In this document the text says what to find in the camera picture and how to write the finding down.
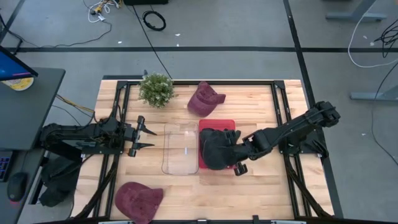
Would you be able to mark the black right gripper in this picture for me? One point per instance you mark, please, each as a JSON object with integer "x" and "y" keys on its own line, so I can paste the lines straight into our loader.
{"x": 248, "y": 149}

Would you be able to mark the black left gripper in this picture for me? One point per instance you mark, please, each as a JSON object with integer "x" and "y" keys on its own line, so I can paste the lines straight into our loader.
{"x": 132, "y": 137}

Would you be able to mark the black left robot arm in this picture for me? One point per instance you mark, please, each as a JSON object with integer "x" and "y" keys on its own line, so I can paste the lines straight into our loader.
{"x": 74, "y": 137}

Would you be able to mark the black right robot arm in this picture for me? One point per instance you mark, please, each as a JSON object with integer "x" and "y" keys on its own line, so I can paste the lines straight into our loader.
{"x": 289, "y": 130}

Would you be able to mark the translucent red plastic bin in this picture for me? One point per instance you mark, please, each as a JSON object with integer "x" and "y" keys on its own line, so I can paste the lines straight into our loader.
{"x": 217, "y": 124}

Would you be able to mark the green potted plant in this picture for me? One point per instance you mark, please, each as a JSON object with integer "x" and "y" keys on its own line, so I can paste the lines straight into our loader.
{"x": 156, "y": 90}

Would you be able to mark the dark grey desk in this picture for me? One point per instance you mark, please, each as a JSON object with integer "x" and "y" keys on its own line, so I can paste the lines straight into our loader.
{"x": 28, "y": 115}

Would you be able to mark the yellow white round roll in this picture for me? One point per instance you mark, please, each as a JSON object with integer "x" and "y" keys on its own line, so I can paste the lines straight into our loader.
{"x": 20, "y": 84}

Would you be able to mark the black computer mouse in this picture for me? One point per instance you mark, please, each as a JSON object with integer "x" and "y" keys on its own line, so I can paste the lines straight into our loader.
{"x": 17, "y": 186}

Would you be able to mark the black keyboard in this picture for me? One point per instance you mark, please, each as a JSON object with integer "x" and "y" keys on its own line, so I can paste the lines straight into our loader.
{"x": 4, "y": 166}

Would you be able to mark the computer monitor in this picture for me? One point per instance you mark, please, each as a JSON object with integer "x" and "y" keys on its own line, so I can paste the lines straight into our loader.
{"x": 12, "y": 67}

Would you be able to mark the grey desk foot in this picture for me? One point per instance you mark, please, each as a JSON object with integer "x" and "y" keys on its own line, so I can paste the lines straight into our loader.
{"x": 373, "y": 95}

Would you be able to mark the grey desk leg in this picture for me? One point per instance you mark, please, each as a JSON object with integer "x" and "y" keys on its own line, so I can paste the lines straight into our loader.
{"x": 354, "y": 15}

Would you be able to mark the black aluminium table frame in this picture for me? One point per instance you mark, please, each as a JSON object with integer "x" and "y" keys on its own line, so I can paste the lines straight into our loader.
{"x": 233, "y": 82}

